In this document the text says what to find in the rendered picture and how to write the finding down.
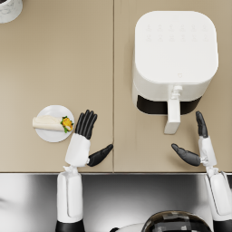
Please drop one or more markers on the chicken roll wrap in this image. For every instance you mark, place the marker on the chicken roll wrap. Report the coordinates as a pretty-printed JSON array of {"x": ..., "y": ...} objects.
[{"x": 52, "y": 123}]

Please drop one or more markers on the white air fryer drawer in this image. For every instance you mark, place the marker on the white air fryer drawer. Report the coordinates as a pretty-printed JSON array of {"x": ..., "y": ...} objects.
[{"x": 172, "y": 112}]

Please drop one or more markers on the white air fryer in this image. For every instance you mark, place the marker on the white air fryer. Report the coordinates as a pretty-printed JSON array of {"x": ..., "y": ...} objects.
[{"x": 175, "y": 56}]

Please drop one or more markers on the white round plate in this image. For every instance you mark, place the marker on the white round plate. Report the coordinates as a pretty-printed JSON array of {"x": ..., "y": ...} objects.
[{"x": 55, "y": 135}]

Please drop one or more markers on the white marbled pot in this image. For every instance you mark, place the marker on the white marbled pot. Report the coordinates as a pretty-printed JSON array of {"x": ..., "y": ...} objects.
[{"x": 9, "y": 9}]

